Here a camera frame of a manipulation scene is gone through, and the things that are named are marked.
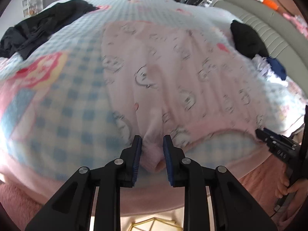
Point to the white cloth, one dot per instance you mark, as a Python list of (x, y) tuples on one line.
[(261, 63)]

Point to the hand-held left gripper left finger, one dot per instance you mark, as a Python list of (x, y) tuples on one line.
[(137, 158)]

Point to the navy blue cloth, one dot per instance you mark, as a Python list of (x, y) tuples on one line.
[(278, 68)]

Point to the pink printed pajama pants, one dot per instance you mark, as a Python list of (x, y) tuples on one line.
[(168, 77)]

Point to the pink fluffy bed sheet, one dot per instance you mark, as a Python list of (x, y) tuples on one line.
[(24, 197)]

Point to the white small shelf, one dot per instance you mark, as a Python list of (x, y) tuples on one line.
[(28, 4)]

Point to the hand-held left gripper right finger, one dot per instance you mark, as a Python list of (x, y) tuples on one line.
[(167, 158)]

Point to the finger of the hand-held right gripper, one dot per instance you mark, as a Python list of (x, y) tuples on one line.
[(263, 136)]

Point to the black garment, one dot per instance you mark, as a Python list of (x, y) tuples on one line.
[(43, 26)]

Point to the pink plush toy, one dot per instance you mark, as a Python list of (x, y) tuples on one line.
[(297, 22)]

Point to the blue checked printed blanket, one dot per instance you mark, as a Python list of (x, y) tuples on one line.
[(72, 101)]

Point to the black cloth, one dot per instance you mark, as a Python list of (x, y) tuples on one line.
[(247, 39)]

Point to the grey padded headboard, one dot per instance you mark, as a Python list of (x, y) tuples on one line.
[(264, 19)]

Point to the orange toy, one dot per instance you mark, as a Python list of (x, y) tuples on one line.
[(270, 4)]

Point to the person's right hand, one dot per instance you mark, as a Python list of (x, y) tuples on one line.
[(282, 189)]

